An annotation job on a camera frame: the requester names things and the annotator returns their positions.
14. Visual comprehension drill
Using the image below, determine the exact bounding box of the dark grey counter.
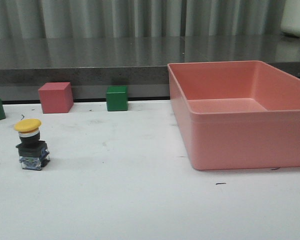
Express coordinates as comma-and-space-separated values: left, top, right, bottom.
0, 35, 300, 103

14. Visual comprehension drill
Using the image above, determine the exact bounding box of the pink cube block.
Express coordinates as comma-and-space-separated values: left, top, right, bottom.
38, 82, 74, 114

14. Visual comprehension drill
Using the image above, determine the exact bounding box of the white appliance in background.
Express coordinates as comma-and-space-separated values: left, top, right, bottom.
280, 0, 300, 38

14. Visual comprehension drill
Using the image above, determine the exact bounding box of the yellow mushroom push button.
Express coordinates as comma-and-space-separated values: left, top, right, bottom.
14, 118, 50, 171

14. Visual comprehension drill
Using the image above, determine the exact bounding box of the green cube block centre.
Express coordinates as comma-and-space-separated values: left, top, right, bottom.
106, 85, 128, 112

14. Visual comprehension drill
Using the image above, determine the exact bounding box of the pink plastic bin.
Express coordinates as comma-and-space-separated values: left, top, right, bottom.
167, 60, 300, 170

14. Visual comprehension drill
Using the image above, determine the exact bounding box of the grey curtain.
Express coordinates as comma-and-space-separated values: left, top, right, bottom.
0, 0, 285, 39

